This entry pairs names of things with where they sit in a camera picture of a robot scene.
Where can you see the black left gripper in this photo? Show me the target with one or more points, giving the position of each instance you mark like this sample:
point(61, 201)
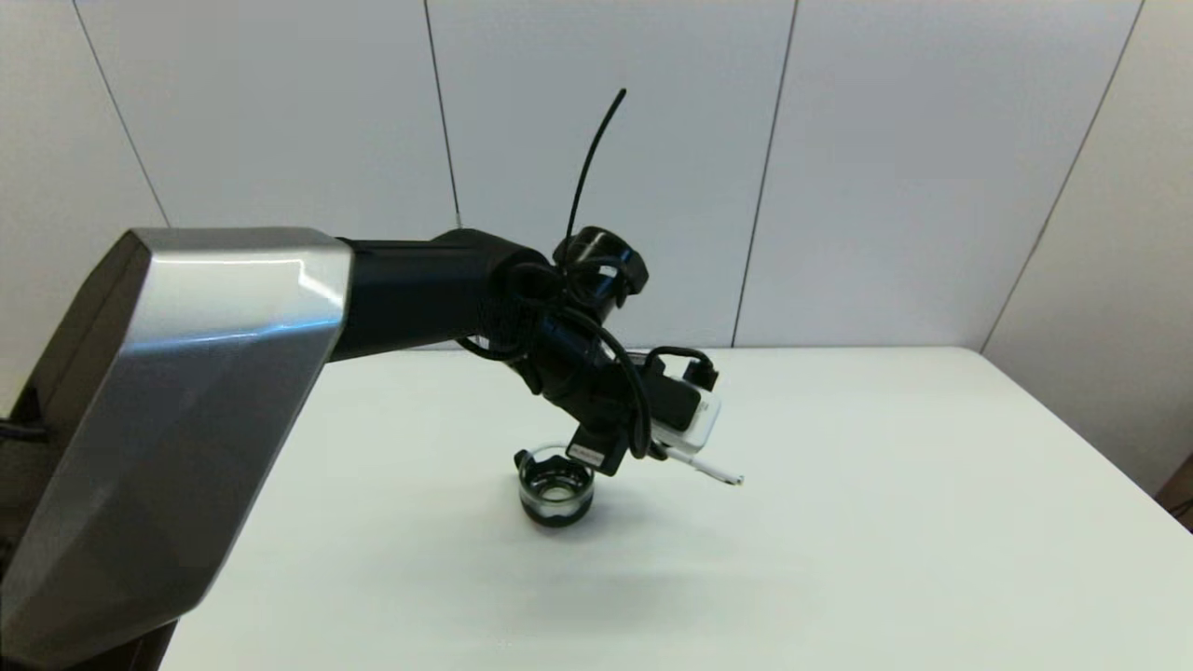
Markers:
point(582, 396)

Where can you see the white pen with silver clip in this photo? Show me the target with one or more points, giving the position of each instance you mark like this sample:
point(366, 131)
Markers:
point(718, 473)

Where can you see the black and silver left robot arm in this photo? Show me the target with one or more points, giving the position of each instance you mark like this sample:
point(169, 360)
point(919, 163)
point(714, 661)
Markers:
point(205, 391)

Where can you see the glass cup with black sleeve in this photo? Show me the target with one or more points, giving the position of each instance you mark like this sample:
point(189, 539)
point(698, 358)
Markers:
point(556, 508)

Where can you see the brown furniture piece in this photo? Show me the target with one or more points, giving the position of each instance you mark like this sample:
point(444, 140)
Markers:
point(1179, 499)

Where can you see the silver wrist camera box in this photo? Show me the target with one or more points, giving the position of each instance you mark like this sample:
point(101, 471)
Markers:
point(699, 424)

